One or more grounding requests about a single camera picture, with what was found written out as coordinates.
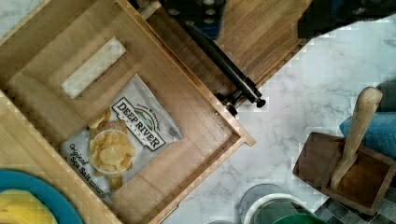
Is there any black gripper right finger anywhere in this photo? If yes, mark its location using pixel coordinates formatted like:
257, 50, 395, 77
297, 0, 396, 39

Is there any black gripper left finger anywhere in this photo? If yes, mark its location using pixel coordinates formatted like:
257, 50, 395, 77
163, 0, 226, 39

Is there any wooden drawer with black handle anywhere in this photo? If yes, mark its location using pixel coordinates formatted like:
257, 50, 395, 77
0, 0, 253, 224

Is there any wooden drawer cabinet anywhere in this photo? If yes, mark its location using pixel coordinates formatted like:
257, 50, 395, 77
0, 92, 122, 224

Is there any wooden cutting board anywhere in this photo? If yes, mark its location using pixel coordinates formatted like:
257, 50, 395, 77
147, 0, 312, 95

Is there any Deep River chips bag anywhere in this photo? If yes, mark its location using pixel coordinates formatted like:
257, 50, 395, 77
60, 75, 183, 197

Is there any brown wooden utensil holder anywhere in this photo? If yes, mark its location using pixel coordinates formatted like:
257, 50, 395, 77
293, 133, 395, 216

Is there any white ceramic canister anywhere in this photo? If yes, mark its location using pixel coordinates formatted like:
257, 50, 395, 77
238, 184, 313, 224

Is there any green cup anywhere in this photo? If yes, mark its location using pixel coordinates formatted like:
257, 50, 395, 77
272, 214, 326, 224

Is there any blue plate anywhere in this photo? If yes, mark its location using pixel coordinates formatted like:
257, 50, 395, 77
0, 169, 83, 224

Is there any yellow banana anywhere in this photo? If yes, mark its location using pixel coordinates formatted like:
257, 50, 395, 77
0, 189, 58, 224

